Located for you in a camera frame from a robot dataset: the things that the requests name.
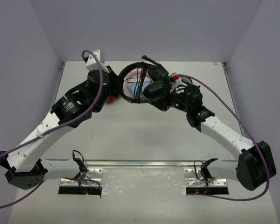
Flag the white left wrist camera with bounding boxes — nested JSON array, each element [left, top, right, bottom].
[[85, 49, 109, 73]]

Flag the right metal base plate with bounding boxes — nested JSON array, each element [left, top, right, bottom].
[[183, 168, 228, 187]]

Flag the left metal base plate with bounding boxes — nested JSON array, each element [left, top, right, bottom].
[[59, 167, 104, 188]]

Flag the white black striped headphones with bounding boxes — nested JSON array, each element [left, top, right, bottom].
[[179, 75, 193, 85]]

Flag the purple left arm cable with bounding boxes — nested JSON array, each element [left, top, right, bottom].
[[0, 49, 105, 210]]

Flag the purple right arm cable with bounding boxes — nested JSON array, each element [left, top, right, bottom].
[[178, 74, 271, 202]]

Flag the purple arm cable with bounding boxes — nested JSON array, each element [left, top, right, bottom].
[[178, 74, 271, 202], [0, 49, 105, 210]]

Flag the black headset with microphone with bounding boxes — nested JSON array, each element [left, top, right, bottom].
[[119, 55, 171, 104]]

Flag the red black headphones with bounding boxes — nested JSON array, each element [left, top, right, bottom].
[[106, 95, 121, 104]]

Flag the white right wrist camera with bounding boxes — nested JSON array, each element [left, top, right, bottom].
[[169, 73, 182, 88]]

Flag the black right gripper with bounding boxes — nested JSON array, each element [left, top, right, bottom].
[[149, 86, 191, 113]]

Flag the blue pink cat-ear headphones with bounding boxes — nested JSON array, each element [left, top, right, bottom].
[[125, 69, 152, 97]]

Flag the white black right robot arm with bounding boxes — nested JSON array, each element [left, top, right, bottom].
[[154, 84, 277, 191]]

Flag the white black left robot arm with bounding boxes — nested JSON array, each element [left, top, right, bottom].
[[0, 66, 122, 190]]

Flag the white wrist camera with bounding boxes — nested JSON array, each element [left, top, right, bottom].
[[85, 49, 109, 73], [169, 73, 182, 88]]

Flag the aluminium table edge rail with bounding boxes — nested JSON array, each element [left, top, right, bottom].
[[44, 159, 238, 168]]

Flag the metal base plate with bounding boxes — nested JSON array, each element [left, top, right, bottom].
[[59, 167, 104, 188], [183, 168, 228, 187]]

